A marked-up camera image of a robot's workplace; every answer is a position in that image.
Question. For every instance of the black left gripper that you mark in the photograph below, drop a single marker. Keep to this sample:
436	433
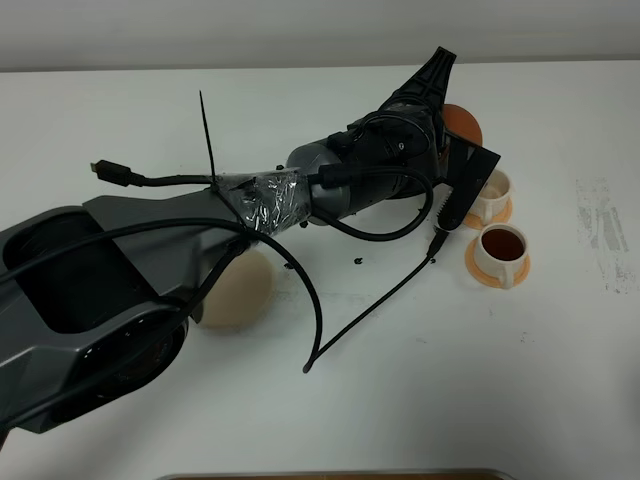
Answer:
408	130

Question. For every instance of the brown teapot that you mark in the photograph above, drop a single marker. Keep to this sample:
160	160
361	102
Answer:
455	121

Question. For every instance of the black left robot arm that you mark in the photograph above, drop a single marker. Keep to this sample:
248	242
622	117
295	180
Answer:
96	299

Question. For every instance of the far white teacup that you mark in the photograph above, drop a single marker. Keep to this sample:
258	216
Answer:
493	197

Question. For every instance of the white teacup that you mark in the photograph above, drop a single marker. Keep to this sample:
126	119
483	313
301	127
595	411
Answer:
500	252
493	197

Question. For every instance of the far orange saucer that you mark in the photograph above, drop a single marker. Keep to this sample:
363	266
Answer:
475	222

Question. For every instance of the orange saucer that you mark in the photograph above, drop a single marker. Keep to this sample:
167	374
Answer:
487	280
475	222

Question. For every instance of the near white teacup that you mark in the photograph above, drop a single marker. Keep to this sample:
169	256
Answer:
500	252

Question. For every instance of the near orange saucer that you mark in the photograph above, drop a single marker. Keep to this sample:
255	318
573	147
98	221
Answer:
487	280

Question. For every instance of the beige round coaster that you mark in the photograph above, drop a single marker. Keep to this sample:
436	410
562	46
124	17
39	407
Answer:
241	295

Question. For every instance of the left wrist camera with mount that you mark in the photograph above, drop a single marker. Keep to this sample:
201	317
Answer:
468	168

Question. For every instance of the black cable tie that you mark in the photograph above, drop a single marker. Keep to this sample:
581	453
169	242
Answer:
208	142

